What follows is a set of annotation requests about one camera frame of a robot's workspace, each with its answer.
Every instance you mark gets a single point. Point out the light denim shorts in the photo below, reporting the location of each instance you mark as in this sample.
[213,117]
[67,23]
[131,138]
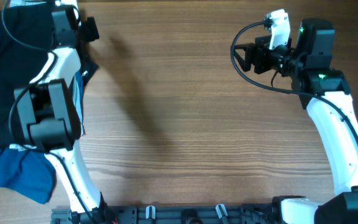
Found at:
[78,99]

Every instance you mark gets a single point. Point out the blue t-shirt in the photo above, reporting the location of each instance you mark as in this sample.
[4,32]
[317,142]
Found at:
[28,173]

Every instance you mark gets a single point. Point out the black garment under pile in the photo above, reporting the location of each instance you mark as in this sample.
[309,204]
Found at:
[88,65]

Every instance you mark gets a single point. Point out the black shorts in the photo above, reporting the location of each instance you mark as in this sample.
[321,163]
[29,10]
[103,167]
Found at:
[29,31]

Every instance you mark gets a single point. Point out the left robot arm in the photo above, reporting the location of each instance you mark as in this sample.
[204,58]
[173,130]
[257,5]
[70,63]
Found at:
[86,201]

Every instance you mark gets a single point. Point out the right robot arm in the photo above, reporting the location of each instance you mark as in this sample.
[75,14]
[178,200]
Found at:
[326,96]

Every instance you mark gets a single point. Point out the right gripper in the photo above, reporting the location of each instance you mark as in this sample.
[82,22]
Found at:
[260,58]

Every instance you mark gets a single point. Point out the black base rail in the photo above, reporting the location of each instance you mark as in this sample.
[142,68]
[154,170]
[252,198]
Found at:
[245,213]

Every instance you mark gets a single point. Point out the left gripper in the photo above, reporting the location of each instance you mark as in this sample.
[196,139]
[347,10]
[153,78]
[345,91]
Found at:
[89,29]

